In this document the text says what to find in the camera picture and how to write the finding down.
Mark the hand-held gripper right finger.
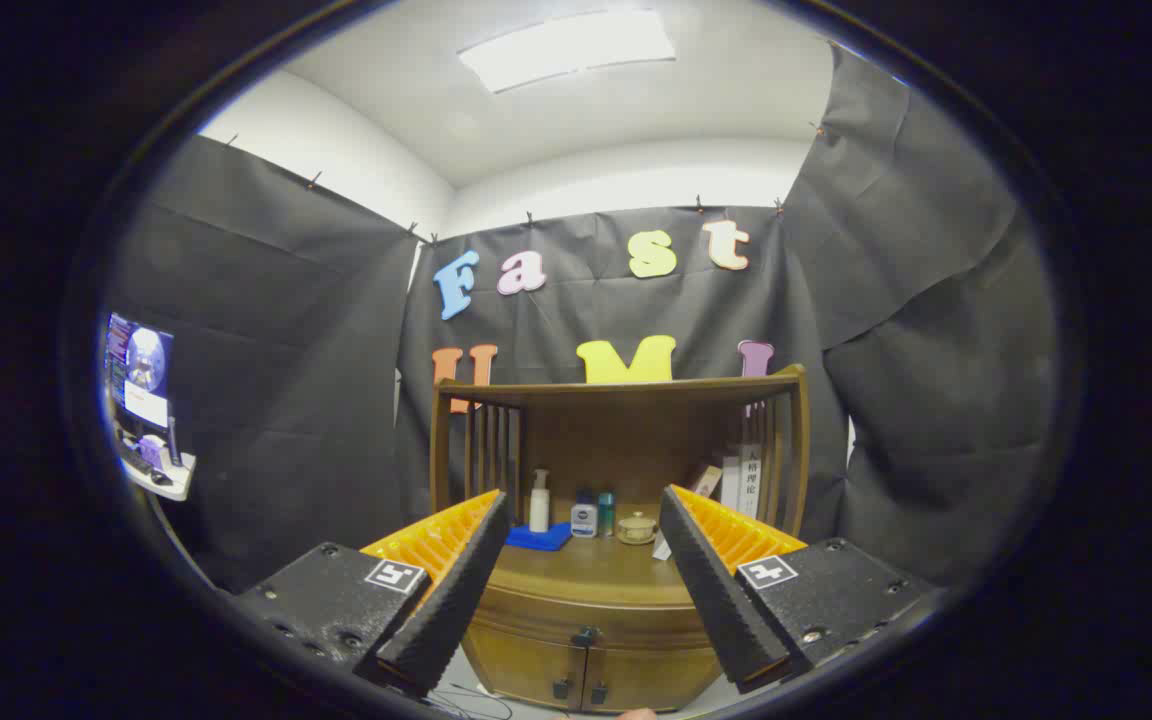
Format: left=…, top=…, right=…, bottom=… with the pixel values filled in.
left=658, top=485, right=937, bottom=694

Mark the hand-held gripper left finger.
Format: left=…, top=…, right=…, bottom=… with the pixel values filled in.
left=231, top=488, right=514, bottom=699

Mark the wooden drawer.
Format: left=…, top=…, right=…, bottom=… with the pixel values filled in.
left=463, top=585, right=727, bottom=651

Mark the wooden cabinet door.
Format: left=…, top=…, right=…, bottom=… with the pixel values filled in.
left=464, top=625, right=589, bottom=709
left=582, top=645, right=723, bottom=713

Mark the wooden countertop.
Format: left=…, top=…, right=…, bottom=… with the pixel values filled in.
left=481, top=500, right=712, bottom=609

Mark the wooden cabinet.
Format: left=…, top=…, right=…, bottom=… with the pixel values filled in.
left=429, top=365, right=811, bottom=713

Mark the folded blue cloth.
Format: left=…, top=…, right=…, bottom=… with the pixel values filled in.
left=506, top=522, right=574, bottom=552

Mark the purple and white book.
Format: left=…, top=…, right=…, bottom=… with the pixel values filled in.
left=652, top=464, right=724, bottom=561

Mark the white book with printed spine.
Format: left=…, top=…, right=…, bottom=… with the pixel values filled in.
left=741, top=443, right=763, bottom=519

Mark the white desk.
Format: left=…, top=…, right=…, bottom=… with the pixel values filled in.
left=119, top=450, right=198, bottom=502

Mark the black backdrop cloth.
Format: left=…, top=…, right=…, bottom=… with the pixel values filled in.
left=106, top=45, right=1057, bottom=591

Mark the computer monitor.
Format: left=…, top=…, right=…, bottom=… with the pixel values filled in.
left=104, top=312, right=176, bottom=433

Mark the rectangular ceiling light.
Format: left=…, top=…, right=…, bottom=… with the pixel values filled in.
left=457, top=9, right=678, bottom=95

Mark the tangle of black cables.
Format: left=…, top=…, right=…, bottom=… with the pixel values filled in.
left=429, top=683, right=514, bottom=720

